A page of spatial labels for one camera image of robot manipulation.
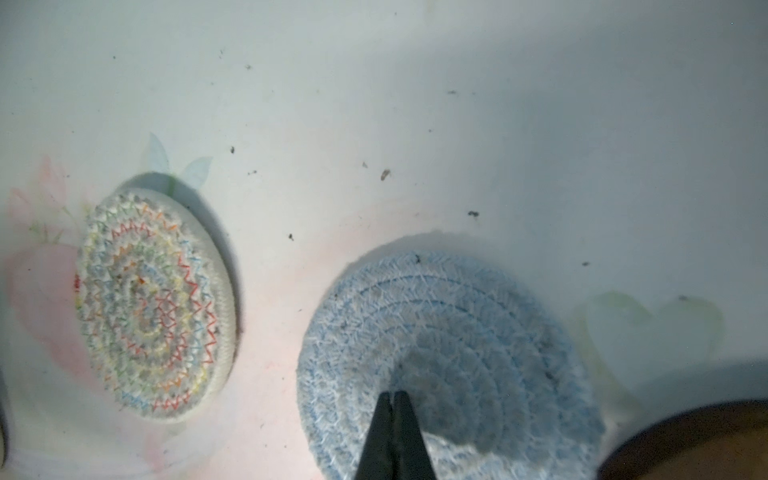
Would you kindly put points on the glossy brown scratched coaster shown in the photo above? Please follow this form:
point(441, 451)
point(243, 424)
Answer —
point(718, 441)

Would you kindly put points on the light blue woven coaster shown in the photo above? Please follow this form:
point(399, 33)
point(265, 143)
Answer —
point(497, 386)

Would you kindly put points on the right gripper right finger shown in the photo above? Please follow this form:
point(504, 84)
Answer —
point(411, 458)

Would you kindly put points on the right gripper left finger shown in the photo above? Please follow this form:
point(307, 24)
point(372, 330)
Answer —
point(377, 458)

